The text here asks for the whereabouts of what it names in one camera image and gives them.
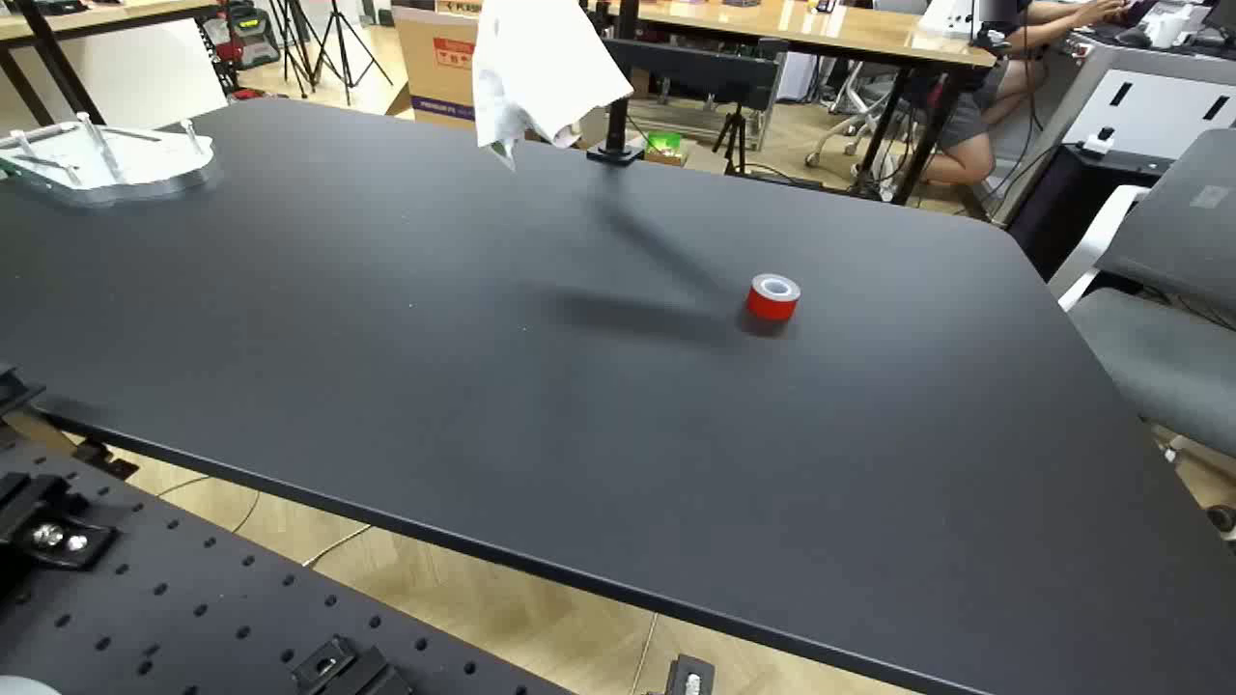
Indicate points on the white cloth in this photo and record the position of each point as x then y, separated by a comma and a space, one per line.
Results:
543, 63

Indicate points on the red tape roll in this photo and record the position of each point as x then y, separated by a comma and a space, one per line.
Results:
775, 303

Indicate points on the green small item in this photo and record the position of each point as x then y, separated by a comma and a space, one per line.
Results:
665, 142

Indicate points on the small black tripod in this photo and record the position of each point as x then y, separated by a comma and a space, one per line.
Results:
735, 135

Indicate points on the black panel under table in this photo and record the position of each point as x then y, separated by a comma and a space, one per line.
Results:
698, 69

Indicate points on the wooden table with black legs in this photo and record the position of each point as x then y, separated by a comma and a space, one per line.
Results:
834, 31

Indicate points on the seated person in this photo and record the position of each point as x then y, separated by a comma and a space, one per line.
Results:
969, 121

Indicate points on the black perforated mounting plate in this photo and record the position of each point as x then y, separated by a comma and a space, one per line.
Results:
195, 603

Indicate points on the white board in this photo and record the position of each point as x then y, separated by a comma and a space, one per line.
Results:
139, 69

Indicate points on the grey office chair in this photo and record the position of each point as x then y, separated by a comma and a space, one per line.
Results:
1162, 254

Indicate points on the white slotted panel desk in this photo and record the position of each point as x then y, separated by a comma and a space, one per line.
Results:
1152, 109

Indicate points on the wooden desk with black leg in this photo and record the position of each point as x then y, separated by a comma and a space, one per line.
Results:
77, 18

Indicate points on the small silver-topped bracket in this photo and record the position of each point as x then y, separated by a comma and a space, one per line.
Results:
689, 677

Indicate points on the black camera tripod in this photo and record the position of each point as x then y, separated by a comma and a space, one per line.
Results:
336, 40

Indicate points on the black mounting bracket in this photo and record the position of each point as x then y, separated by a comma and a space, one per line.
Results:
346, 668

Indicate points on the black bracket with silver bolts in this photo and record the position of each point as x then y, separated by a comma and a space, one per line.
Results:
56, 539

